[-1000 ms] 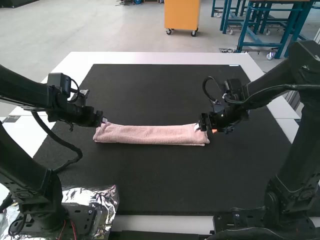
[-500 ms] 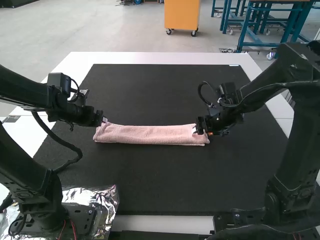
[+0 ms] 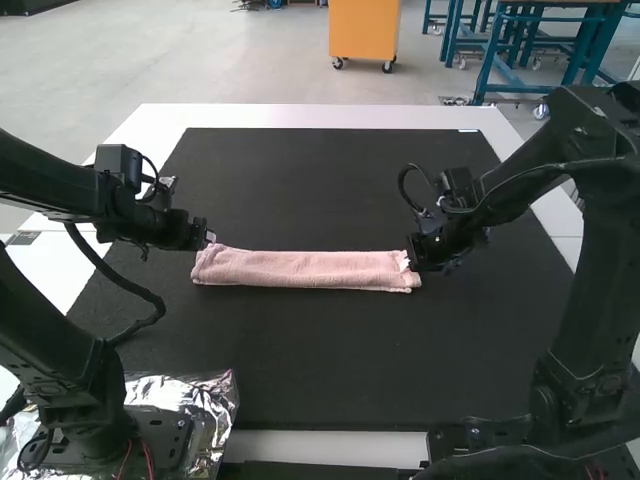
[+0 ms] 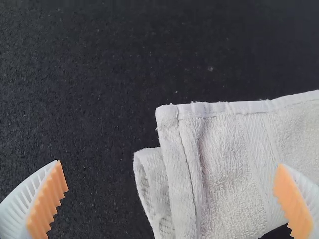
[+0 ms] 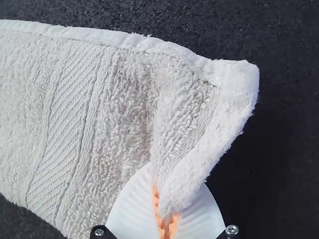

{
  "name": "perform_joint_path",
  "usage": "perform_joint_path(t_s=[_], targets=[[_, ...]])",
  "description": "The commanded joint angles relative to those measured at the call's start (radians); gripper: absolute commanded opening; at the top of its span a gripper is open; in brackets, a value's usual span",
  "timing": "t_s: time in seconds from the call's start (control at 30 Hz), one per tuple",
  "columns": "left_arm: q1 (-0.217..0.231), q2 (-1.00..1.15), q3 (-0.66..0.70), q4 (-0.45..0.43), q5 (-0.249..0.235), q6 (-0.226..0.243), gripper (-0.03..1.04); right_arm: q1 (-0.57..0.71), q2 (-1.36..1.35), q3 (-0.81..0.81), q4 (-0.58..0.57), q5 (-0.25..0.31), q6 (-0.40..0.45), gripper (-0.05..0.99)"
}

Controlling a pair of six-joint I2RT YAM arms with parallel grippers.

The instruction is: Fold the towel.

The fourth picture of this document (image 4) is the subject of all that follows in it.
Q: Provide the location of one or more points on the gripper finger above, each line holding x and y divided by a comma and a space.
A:
299, 206
32, 211

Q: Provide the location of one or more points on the pale towel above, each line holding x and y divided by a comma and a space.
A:
224, 161

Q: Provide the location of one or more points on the black mat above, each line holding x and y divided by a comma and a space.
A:
99, 74

